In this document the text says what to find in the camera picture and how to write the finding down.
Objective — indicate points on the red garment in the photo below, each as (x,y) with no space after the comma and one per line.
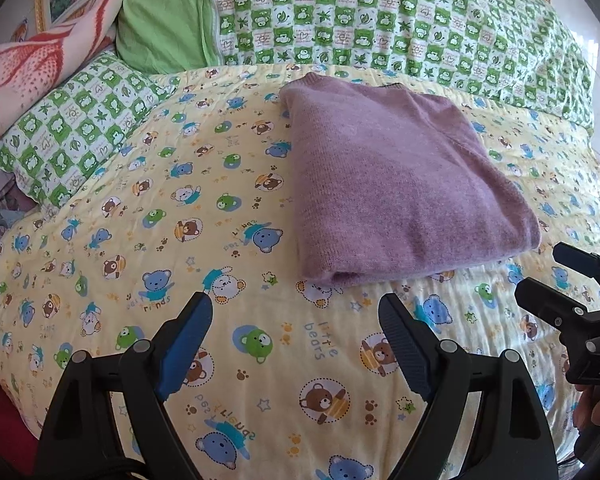
(18,446)

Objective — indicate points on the red white floral blanket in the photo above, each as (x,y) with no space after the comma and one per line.
(30,69)

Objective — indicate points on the green white checkered quilt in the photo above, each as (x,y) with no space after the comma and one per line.
(512,51)

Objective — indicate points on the green white checkered pillow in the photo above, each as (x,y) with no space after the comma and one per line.
(54,147)

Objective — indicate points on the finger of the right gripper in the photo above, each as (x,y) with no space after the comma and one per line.
(585,263)
(550,306)

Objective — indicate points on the purple knitted sweater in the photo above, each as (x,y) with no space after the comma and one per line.
(390,184)

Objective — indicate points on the yellow bear print bedsheet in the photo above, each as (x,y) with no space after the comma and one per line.
(285,379)

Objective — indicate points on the person right hand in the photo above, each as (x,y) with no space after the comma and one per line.
(587,412)

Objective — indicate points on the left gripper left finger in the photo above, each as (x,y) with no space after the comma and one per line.
(107,418)

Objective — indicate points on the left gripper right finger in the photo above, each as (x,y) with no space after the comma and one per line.
(491,396)

